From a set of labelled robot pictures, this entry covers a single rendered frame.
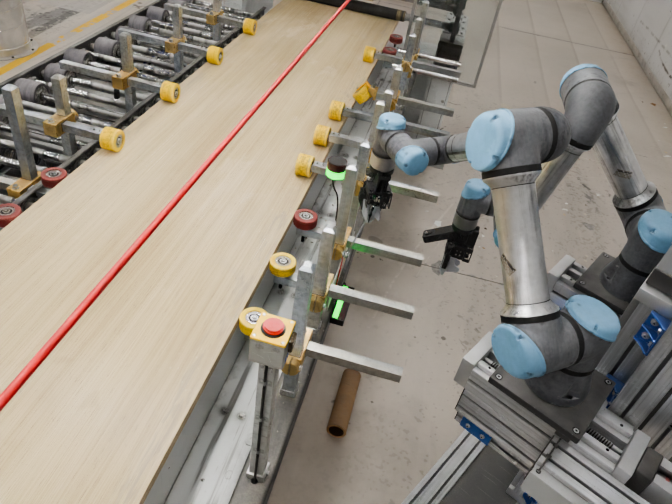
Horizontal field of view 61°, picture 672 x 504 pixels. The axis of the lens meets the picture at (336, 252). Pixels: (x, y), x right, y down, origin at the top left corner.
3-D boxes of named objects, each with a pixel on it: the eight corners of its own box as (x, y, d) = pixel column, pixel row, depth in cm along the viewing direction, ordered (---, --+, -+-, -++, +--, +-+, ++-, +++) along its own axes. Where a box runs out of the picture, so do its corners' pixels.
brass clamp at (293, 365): (313, 342, 159) (315, 329, 156) (299, 378, 149) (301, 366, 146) (292, 336, 160) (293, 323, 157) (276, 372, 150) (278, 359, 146)
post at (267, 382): (269, 466, 142) (285, 347, 113) (262, 484, 138) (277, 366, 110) (252, 461, 142) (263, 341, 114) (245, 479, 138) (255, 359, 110)
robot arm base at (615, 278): (660, 288, 165) (677, 262, 159) (643, 312, 155) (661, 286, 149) (610, 261, 172) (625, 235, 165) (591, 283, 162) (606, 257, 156)
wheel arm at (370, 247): (420, 263, 193) (423, 253, 190) (419, 269, 190) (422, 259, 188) (297, 230, 197) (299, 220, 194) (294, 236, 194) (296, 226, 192)
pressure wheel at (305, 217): (316, 237, 200) (320, 210, 193) (310, 250, 194) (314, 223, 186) (294, 231, 200) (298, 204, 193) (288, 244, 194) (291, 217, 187)
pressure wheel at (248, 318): (258, 330, 163) (260, 301, 156) (272, 349, 158) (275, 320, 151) (232, 340, 159) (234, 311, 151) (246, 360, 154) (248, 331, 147)
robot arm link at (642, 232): (625, 268, 153) (649, 228, 145) (615, 239, 164) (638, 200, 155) (670, 279, 152) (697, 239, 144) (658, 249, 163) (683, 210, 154)
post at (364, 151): (349, 249, 224) (372, 141, 193) (348, 254, 221) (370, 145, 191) (341, 247, 224) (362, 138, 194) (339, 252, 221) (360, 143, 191)
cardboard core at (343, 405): (362, 371, 248) (347, 428, 225) (359, 382, 253) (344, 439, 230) (344, 366, 249) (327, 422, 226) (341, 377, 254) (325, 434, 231)
